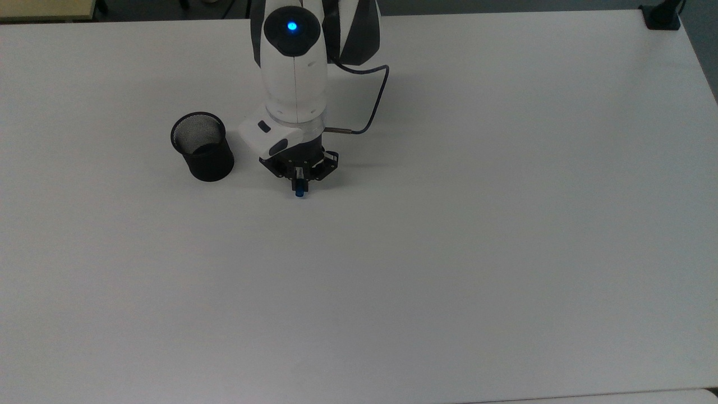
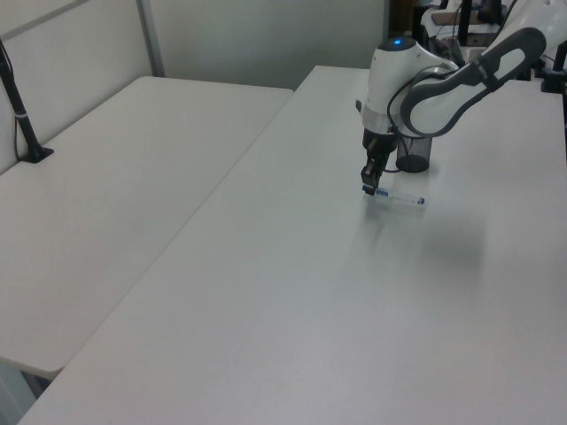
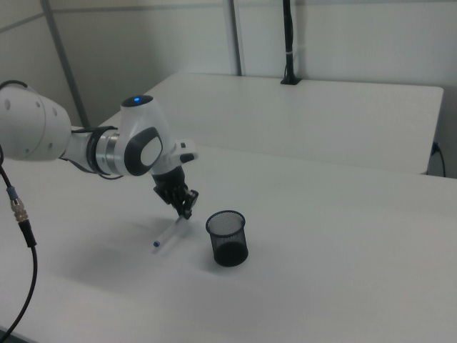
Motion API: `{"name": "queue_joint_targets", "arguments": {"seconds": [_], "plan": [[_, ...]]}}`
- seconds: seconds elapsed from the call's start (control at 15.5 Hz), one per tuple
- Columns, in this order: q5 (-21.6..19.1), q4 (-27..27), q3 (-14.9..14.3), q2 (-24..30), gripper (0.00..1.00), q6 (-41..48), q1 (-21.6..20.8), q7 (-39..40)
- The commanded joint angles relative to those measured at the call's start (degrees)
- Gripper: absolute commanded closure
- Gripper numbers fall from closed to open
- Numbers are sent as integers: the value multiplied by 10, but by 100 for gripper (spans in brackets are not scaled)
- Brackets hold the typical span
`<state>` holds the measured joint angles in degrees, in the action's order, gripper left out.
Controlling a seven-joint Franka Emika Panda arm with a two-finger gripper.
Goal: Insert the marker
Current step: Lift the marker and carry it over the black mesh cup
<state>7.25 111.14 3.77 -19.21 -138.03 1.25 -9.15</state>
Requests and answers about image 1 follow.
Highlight black table clamp stand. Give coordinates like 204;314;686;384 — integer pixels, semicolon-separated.
638;0;686;31

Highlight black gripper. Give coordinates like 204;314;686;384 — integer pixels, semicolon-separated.
259;137;340;190

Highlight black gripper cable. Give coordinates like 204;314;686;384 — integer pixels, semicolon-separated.
324;56;390;136

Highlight black mesh pen cup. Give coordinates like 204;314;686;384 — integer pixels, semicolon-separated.
171;112;235;182

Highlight yellow wooden desk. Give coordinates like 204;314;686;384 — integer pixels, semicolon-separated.
0;0;96;23

